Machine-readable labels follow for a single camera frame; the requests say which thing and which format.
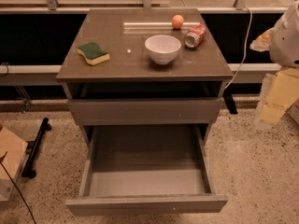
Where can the cardboard box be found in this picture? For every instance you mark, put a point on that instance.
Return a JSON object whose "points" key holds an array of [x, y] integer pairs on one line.
{"points": [[13, 148]]}

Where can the open grey middle drawer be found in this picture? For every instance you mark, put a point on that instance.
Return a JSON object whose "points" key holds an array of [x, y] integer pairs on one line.
{"points": [[146, 169]]}

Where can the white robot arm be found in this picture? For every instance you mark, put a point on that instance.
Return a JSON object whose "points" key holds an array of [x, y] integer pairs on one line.
{"points": [[284, 46]]}

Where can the red soda can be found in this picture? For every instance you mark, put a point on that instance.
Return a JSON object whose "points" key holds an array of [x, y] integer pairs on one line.
{"points": [[195, 36]]}

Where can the green and yellow sponge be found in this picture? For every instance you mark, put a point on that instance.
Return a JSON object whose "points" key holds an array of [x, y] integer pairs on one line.
{"points": [[92, 53]]}

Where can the white ceramic bowl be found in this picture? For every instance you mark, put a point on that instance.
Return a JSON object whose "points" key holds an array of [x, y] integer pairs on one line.
{"points": [[162, 49]]}

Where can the orange ball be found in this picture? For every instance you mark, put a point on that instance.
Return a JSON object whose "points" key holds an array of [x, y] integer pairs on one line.
{"points": [[177, 21]]}

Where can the closed grey top drawer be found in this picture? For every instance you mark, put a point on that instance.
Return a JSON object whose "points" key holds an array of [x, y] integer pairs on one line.
{"points": [[144, 112]]}

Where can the grey drawer cabinet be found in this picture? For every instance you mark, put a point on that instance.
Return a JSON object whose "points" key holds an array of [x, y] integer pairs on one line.
{"points": [[130, 73]]}

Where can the black metal bar stand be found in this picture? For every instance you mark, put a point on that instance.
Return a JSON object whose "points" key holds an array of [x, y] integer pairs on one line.
{"points": [[32, 149]]}

